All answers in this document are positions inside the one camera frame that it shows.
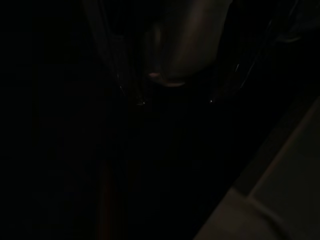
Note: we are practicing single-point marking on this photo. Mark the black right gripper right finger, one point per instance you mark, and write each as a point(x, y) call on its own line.
point(240, 65)

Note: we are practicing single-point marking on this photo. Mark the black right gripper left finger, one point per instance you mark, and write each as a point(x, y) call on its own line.
point(112, 50)

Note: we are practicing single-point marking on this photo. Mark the smooth grey rounded object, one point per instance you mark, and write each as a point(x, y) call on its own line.
point(190, 37)

